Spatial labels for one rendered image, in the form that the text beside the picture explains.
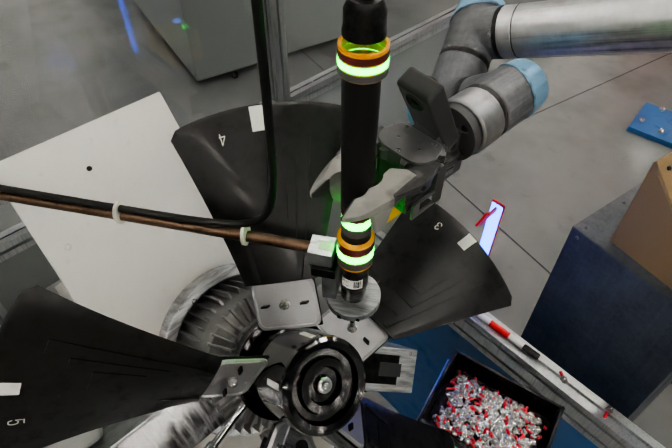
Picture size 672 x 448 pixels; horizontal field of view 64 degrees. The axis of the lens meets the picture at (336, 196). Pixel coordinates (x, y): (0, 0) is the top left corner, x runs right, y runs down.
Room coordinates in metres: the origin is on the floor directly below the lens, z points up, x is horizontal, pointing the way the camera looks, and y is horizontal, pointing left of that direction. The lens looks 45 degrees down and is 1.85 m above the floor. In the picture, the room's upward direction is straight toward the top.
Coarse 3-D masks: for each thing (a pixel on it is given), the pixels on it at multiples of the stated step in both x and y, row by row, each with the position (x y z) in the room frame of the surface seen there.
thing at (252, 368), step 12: (228, 360) 0.30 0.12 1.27; (240, 360) 0.31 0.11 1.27; (252, 360) 0.31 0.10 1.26; (264, 360) 0.31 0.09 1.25; (228, 372) 0.30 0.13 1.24; (252, 372) 0.31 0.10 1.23; (216, 384) 0.30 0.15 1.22; (240, 384) 0.31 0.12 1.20; (204, 396) 0.29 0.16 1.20; (216, 396) 0.30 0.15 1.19
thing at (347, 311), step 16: (336, 240) 0.41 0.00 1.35; (320, 256) 0.39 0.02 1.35; (336, 256) 0.40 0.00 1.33; (320, 272) 0.38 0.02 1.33; (336, 272) 0.39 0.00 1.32; (336, 288) 0.39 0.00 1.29; (368, 288) 0.40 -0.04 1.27; (336, 304) 0.38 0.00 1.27; (352, 304) 0.38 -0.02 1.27; (368, 304) 0.38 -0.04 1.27; (352, 320) 0.36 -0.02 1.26
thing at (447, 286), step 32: (416, 224) 0.57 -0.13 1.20; (448, 224) 0.58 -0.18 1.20; (384, 256) 0.51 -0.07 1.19; (416, 256) 0.52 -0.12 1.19; (448, 256) 0.52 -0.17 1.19; (480, 256) 0.53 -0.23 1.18; (384, 288) 0.46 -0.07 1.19; (416, 288) 0.46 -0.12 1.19; (448, 288) 0.47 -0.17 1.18; (480, 288) 0.48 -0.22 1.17; (384, 320) 0.41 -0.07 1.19; (416, 320) 0.41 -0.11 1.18; (448, 320) 0.42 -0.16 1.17
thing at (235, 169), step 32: (192, 128) 0.54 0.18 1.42; (288, 128) 0.54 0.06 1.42; (320, 128) 0.54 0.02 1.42; (192, 160) 0.52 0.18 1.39; (224, 160) 0.51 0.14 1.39; (256, 160) 0.51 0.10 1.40; (288, 160) 0.51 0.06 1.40; (320, 160) 0.51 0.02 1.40; (224, 192) 0.49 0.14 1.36; (256, 192) 0.48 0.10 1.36; (288, 192) 0.48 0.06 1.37; (288, 224) 0.45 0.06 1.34; (320, 224) 0.45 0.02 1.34; (256, 256) 0.43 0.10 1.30; (288, 256) 0.43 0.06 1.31
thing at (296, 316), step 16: (256, 288) 0.41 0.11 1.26; (272, 288) 0.41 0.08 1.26; (288, 288) 0.40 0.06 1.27; (304, 288) 0.40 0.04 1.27; (256, 304) 0.40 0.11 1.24; (272, 304) 0.39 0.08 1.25; (304, 304) 0.39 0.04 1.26; (272, 320) 0.38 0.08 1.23; (288, 320) 0.38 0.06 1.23; (304, 320) 0.37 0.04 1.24; (320, 320) 0.37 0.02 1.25
